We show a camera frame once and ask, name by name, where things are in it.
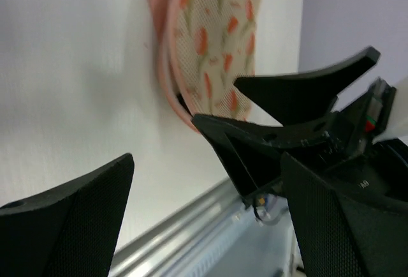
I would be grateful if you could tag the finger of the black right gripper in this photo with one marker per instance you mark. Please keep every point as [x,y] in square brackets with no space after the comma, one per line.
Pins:
[251,153]

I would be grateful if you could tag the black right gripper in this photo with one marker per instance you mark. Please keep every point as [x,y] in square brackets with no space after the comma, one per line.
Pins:
[367,150]

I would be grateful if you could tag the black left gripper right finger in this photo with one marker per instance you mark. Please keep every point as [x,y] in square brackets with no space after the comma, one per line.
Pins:
[343,230]

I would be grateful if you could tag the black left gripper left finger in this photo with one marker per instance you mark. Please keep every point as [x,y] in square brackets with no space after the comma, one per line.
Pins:
[69,230]

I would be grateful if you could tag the floral mesh laundry bag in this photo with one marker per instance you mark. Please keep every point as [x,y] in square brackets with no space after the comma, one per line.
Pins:
[204,46]

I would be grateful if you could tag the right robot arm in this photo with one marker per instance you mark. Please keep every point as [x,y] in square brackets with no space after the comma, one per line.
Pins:
[359,144]

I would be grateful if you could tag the aluminium front rail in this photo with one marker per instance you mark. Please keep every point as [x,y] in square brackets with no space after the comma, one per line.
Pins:
[166,248]

